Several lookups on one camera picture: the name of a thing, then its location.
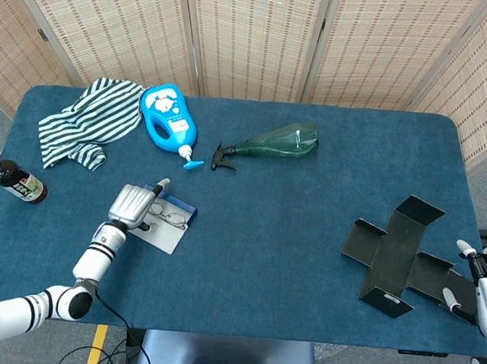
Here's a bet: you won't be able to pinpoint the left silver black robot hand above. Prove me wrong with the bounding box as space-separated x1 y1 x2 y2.
107 173 172 234

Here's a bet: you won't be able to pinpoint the thin-framed eyeglasses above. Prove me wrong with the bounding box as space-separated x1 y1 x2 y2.
146 202 191 231

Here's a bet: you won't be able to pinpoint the blue glasses case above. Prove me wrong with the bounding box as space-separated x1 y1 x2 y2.
126 187 200 258

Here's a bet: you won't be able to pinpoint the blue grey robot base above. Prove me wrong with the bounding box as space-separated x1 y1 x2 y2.
134 328 320 364

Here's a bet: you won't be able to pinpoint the black table control panel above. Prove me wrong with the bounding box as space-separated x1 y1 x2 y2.
397 349 449 358

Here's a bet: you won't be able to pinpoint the blue detergent pump bottle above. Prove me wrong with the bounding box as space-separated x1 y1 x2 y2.
135 81 211 172

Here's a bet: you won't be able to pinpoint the green white striped cloth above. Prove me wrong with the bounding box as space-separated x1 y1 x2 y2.
34 71 148 177

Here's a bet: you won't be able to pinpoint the black unfolded cardboard box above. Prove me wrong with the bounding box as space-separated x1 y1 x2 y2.
334 189 487 327

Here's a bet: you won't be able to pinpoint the dark sauce bottle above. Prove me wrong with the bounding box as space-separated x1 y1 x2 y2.
0 156 51 206

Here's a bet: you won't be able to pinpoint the black table leg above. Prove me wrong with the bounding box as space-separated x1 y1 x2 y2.
123 327 145 364

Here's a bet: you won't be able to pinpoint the blue table mat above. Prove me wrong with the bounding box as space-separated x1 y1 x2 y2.
0 79 487 358

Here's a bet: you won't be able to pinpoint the green spray bottle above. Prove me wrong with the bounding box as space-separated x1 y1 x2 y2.
210 114 321 179

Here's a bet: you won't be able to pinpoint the bamboo folding screen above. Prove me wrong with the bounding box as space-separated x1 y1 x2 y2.
0 0 487 177

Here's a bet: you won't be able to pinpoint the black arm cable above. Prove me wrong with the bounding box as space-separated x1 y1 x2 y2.
89 288 139 339

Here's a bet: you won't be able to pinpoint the black floor cables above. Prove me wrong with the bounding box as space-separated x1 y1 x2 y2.
56 331 139 364

